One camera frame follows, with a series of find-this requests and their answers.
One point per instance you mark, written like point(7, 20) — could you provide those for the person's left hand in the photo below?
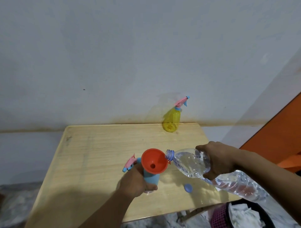
point(134, 183)

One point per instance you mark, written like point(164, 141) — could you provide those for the person's right hand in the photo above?
point(221, 159)

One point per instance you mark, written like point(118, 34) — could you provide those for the blue spray bottle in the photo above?
point(151, 179)

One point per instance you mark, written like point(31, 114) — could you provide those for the red plastic funnel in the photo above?
point(149, 157)

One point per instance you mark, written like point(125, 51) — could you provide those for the clear plastic water bottle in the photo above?
point(190, 164)

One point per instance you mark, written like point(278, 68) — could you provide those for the blue bottle cap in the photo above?
point(188, 188)

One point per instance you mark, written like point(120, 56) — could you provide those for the yellow spray bottle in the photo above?
point(171, 122)

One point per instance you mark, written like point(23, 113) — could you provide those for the person's left forearm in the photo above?
point(108, 211)

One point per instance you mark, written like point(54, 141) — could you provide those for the person's right forearm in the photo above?
point(270, 178)

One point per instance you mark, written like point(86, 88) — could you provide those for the wooden table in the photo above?
point(94, 152)

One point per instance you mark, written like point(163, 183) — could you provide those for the pink waste basket black liner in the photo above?
point(218, 218)

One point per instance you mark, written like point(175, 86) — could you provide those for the crumpled white tissues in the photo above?
point(244, 216)

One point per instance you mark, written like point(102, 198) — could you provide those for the orange cabinet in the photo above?
point(279, 136)

